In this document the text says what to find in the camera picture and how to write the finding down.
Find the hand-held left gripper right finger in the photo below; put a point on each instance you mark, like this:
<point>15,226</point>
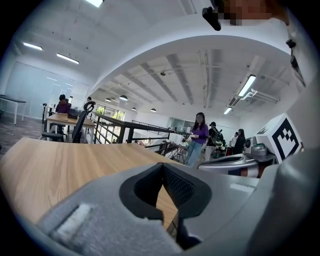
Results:
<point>225,200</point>

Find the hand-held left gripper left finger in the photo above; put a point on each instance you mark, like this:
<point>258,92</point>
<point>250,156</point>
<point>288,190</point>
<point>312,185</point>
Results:
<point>100,212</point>

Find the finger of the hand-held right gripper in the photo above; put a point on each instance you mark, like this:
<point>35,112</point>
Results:
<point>225,166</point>
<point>235,156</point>

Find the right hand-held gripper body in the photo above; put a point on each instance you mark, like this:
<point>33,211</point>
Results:
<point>270,140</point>

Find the long ceiling light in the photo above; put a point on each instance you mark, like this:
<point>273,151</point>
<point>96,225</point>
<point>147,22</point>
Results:
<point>67,58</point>
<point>227,110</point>
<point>32,46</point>
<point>247,85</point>
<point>95,2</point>

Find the black hairpin-leg side table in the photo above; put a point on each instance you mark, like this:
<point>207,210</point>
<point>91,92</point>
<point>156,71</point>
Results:
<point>175,146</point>

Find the white box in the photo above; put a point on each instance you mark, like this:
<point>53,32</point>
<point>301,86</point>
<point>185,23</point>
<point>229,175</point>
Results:
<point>176,137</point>

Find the black metal railing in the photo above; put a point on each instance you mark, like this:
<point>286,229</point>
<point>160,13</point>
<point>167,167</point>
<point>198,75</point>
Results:
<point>125,130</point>

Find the black high-back office chair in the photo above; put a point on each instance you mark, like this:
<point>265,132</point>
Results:
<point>80,125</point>

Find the wooden office desk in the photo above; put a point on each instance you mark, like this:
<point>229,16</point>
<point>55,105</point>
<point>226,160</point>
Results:
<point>62,118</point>

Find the person's face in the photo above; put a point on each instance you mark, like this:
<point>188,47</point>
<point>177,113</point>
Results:
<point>250,10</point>

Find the dark-topped white-legged table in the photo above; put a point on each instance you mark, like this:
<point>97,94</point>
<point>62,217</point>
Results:
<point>12,100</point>

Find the black head camera mount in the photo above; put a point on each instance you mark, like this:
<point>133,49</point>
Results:
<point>212,17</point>

